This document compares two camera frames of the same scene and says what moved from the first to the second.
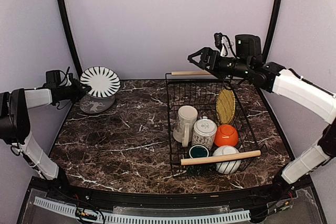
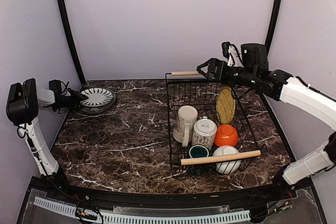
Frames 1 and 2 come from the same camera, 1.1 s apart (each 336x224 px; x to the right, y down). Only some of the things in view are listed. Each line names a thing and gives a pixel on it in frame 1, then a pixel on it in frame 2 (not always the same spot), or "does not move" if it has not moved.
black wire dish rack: (209, 131) does not move
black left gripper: (81, 91) → (76, 96)
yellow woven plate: (225, 106) does not move
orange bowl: (226, 135) does not move
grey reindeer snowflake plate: (92, 105) does not move
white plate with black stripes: (104, 81) → (97, 96)
